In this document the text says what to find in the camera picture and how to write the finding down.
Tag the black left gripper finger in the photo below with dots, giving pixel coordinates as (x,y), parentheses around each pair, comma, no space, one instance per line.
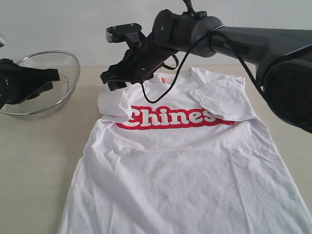
(44,88)
(45,75)

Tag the metal wire mesh basket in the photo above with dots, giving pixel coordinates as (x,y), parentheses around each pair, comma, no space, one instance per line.
(49,102)

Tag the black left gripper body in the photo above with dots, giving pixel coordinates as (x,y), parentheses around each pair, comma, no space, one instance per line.
(16,83)

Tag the white t-shirt red lettering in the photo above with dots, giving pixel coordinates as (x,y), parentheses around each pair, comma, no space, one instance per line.
(184,155)

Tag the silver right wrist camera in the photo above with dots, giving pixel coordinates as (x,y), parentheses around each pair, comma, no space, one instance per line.
(129,33)

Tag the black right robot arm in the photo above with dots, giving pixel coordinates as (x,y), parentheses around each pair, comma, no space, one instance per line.
(282,57)

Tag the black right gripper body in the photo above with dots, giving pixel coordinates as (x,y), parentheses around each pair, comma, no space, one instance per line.
(141,63)

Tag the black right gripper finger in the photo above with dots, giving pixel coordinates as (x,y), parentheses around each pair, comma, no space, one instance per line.
(120,73)
(114,85)

